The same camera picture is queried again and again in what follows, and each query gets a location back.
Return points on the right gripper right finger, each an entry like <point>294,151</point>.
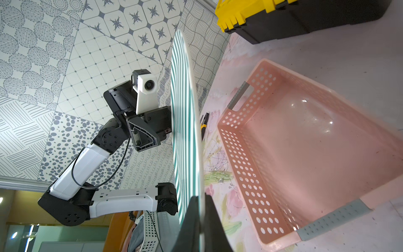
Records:
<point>215,237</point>

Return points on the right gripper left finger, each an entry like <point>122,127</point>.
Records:
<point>188,237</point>

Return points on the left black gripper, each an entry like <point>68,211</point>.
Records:
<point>150,128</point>

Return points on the green striped plate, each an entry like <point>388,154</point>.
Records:
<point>186,132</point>

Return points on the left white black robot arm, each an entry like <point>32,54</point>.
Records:
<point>81,192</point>

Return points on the pink plastic basket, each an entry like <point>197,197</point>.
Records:
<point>305,159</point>

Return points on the yellow black toolbox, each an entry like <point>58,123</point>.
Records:
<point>266,20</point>

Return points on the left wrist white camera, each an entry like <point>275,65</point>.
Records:
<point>146,86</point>

